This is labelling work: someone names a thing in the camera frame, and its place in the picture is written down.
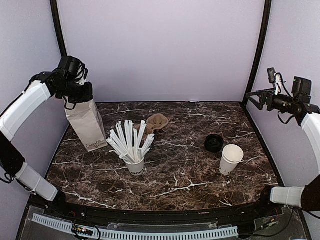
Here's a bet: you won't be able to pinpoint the black frame post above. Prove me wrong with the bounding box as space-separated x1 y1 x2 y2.
49 0 68 57
241 0 273 111

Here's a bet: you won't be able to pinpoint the black plastic cup lids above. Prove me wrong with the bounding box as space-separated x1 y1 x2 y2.
204 134 224 153

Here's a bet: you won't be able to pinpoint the brown cardboard cup carrier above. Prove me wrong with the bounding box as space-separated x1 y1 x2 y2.
142 113 169 141

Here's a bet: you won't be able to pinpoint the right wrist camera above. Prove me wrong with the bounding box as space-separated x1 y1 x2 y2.
267 67 284 95

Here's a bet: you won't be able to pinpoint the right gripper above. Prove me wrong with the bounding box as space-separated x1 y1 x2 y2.
247 88 298 113

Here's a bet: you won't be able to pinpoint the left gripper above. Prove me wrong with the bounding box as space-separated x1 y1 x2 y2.
57 78 93 104

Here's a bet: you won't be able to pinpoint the right black frame post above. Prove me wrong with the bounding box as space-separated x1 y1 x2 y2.
241 0 273 111

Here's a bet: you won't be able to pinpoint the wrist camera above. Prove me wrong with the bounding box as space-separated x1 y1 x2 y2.
267 67 284 95
57 56 89 82

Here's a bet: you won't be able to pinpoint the white slotted cable duct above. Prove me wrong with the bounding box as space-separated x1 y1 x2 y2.
31 213 239 240

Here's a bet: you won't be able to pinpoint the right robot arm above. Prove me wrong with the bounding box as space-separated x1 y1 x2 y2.
245 89 320 217

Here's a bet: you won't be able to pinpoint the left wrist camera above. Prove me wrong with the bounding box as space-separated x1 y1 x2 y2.
57 56 89 82

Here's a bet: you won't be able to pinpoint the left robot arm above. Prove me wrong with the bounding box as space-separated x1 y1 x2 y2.
0 69 93 218

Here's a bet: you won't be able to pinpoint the bundle of straws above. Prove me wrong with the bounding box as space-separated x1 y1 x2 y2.
106 120 155 165

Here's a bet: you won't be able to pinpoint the white paper takeout bag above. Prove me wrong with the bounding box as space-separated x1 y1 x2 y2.
65 99 108 152

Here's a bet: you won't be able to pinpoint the white paper coffee cup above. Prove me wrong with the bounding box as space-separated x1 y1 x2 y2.
219 144 244 175

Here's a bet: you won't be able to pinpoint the left black frame post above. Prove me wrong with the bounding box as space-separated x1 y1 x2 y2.
49 0 68 57

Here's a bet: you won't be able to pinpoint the paper cup holding straws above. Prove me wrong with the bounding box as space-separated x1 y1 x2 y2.
125 158 145 176

